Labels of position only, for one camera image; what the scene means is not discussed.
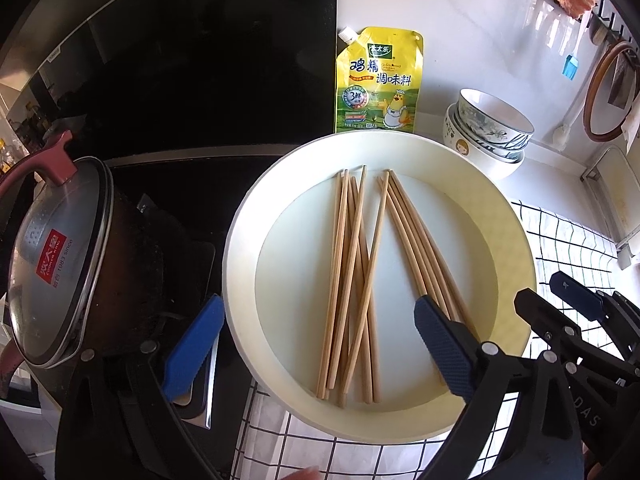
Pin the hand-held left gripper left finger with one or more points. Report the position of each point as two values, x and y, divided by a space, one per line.
192 345

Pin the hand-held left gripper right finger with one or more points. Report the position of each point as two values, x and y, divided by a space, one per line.
445 345

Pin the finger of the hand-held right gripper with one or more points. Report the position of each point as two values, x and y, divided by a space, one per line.
575 292
575 355

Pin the white round basin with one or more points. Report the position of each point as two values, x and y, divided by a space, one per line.
280 260

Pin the row of wooden chopsticks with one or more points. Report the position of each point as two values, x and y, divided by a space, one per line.
345 260

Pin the person's right hand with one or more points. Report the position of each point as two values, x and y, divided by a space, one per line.
596 467

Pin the white black checked cloth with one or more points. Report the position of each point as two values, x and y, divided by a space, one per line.
565 240

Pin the metal cutting board rack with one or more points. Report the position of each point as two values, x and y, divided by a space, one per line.
625 257

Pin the dark cooking pot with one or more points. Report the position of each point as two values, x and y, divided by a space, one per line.
130 270

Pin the white cutting board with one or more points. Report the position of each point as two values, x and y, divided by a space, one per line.
620 200

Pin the black gas stove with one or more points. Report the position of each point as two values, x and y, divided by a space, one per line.
185 240

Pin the floral patterned bowl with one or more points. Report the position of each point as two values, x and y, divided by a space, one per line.
495 115
507 154

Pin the plain white bowl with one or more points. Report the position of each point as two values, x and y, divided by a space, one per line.
480 162

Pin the white hanging cloth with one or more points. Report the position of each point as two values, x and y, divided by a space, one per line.
632 135

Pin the round wooden rimmed lid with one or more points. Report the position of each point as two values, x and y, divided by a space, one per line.
607 90

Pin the yellow seasoning pouch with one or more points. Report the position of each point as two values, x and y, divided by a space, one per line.
380 85

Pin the black glass panel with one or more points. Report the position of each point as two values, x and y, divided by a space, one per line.
200 60

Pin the wall hook rail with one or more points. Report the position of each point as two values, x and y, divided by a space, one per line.
607 25

